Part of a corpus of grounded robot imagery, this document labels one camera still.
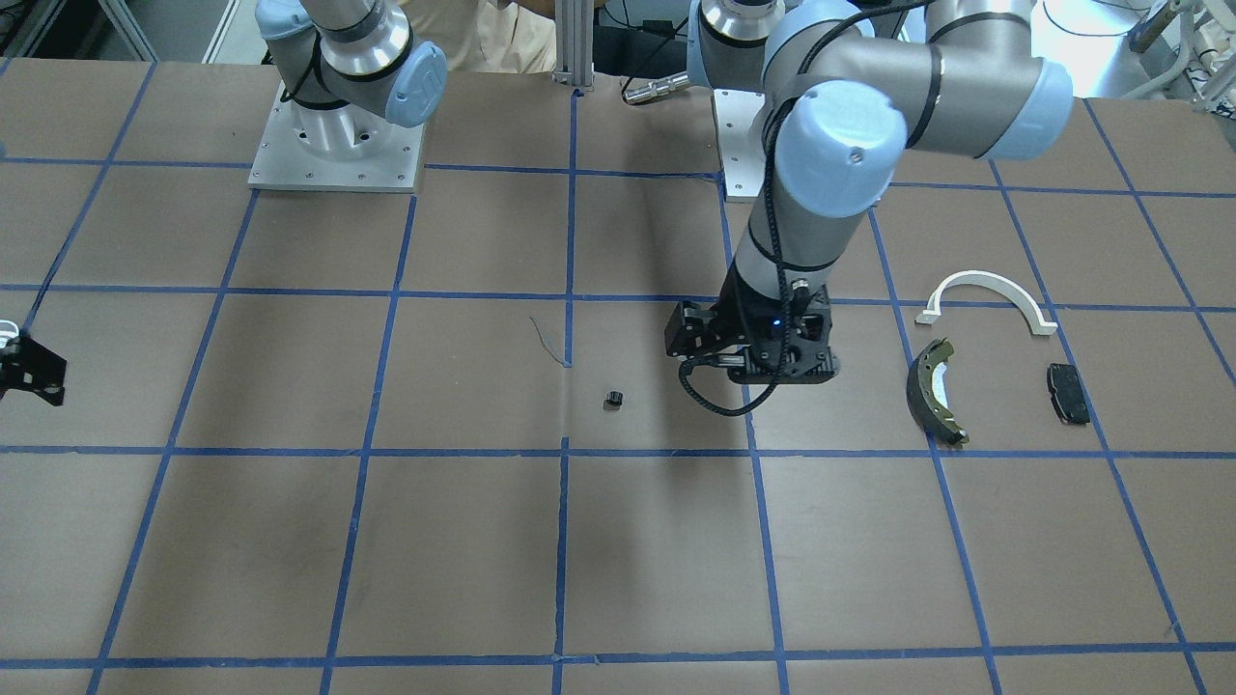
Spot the seated person beige shirt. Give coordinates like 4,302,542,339
399,1,557,74

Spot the white curved plastic part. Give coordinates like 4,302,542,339
915,270,1059,338

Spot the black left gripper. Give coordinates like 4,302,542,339
662,266,839,385

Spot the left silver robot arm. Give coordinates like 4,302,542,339
662,1,1074,385

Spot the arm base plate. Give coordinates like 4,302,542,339
714,89,769,203
247,84,426,194

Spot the black brake pad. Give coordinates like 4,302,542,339
1046,362,1091,425

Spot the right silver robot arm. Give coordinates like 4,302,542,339
2,1,447,416

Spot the olive green brake shoe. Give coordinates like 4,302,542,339
906,338,970,446

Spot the aluminium frame post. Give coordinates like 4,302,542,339
552,0,595,92

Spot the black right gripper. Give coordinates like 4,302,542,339
1,333,68,406

